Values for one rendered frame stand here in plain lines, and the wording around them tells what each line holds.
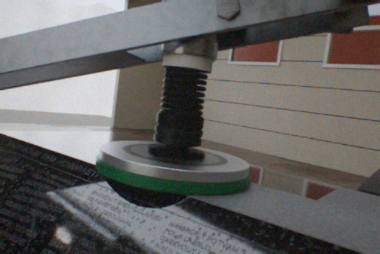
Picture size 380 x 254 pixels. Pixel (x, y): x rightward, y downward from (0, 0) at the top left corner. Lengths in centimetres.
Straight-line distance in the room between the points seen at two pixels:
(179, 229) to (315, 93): 658
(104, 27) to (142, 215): 24
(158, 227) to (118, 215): 6
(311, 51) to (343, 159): 217
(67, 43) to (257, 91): 706
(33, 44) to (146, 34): 17
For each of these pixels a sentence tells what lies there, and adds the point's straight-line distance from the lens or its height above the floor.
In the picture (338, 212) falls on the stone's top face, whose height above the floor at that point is 80.
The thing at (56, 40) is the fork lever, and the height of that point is 97.
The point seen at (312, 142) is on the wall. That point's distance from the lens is 685.
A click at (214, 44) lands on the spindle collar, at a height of 99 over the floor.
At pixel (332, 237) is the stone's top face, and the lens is 34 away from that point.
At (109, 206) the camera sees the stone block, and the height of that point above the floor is 77.
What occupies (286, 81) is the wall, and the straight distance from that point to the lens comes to 717.
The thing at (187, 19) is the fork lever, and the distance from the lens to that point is 42.
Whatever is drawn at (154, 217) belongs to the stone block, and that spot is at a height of 78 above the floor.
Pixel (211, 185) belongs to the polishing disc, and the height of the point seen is 82.
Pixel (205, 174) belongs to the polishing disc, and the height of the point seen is 83.
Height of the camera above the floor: 91
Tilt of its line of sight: 5 degrees down
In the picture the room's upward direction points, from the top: 8 degrees clockwise
